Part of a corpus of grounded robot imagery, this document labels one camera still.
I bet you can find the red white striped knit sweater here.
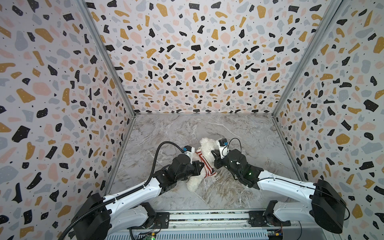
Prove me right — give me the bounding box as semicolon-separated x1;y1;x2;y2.
196;151;217;178

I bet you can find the white plush teddy bear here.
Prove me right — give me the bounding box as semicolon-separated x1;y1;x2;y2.
187;138;219;192

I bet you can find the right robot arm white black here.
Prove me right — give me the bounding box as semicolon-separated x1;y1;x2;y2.
211;150;349;234

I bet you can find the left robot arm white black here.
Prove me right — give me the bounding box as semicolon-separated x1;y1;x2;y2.
71;154;205;240

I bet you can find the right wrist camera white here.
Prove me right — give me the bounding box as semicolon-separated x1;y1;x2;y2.
217;138;229;159

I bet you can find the right thin black cable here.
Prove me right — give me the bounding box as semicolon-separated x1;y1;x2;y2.
226;137;243;154

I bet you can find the left black corrugated cable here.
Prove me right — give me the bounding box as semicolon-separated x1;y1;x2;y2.
56;141;185;240

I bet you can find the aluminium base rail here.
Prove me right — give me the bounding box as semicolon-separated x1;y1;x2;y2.
80;209;335;230

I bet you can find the white slotted cable duct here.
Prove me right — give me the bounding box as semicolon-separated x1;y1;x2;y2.
89;230;269;240

